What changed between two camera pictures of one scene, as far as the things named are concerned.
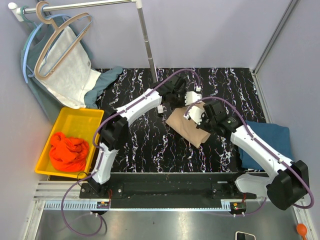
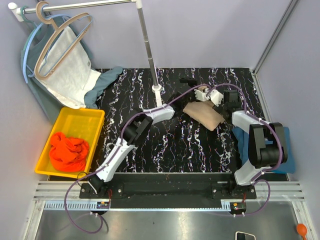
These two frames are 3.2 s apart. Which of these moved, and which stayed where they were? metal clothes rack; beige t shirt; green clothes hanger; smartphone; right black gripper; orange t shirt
Moved: beige t shirt; right black gripper
Stayed: metal clothes rack; smartphone; green clothes hanger; orange t shirt
